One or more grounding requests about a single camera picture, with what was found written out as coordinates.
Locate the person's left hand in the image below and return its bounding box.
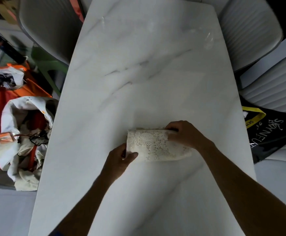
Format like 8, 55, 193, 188
102, 143, 138, 179

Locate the person's right hand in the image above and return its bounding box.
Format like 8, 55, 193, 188
165, 120, 215, 152

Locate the cream lace cloth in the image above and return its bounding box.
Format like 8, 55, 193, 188
125, 128, 193, 162

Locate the person's left forearm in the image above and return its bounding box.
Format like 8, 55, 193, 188
48, 169, 117, 236

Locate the person's right forearm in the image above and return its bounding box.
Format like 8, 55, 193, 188
199, 142, 286, 236

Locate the white bag of cloths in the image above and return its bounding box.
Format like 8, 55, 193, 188
0, 96, 59, 191

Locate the grey ribbed chair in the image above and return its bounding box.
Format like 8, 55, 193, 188
18, 0, 83, 66
218, 0, 284, 73
239, 53, 286, 163

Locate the green plastic stool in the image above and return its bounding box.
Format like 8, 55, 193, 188
31, 44, 69, 97

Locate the orange tag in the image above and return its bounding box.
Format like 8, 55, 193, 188
0, 131, 17, 144

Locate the orange bag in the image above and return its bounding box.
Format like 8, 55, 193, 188
0, 62, 52, 171

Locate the white plastic bag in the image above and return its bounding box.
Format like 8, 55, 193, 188
0, 66, 25, 90

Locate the cardboard box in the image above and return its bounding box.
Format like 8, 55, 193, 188
0, 0, 20, 25

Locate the black bag with yellow strap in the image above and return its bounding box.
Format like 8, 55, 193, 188
240, 96, 286, 164

